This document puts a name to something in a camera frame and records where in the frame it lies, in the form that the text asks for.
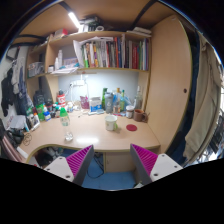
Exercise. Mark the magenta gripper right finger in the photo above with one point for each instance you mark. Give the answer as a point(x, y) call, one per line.
point(150, 166)

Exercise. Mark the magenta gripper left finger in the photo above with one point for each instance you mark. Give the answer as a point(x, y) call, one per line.
point(74, 167)

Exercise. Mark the clear plastic water bottle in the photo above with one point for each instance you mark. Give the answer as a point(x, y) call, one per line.
point(65, 121)

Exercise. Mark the red round coaster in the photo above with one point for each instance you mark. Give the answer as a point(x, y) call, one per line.
point(131, 127)

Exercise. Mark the brown ceramic mug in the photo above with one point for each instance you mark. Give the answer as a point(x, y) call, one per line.
point(140, 115)

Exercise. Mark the white paper cup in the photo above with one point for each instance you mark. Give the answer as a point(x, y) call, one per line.
point(111, 122)

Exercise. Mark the small white blue bottle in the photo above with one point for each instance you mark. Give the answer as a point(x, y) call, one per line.
point(47, 114)

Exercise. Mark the clear glass bottle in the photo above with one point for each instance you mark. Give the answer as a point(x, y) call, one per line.
point(138, 99)

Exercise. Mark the blue white box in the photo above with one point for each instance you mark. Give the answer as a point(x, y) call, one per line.
point(95, 104)

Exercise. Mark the green glass bottle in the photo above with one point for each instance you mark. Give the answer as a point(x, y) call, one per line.
point(122, 101)

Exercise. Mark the red white canister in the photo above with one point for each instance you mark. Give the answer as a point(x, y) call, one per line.
point(61, 98)

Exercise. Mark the dark green bottle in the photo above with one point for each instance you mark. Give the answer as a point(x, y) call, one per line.
point(103, 97)

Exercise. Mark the white desk lamp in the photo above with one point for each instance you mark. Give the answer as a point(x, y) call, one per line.
point(79, 95)

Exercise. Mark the dark hanging clothes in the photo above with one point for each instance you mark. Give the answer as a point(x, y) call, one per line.
point(14, 92)

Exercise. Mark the wooden wardrobe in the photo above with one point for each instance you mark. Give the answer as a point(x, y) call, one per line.
point(170, 79)

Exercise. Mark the beige hanging curtain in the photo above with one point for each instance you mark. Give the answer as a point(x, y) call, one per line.
point(207, 102)

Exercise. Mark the row of books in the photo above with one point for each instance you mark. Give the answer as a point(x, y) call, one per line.
point(119, 51)

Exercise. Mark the fluorescent ceiling light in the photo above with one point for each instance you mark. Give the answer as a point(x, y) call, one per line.
point(74, 19)

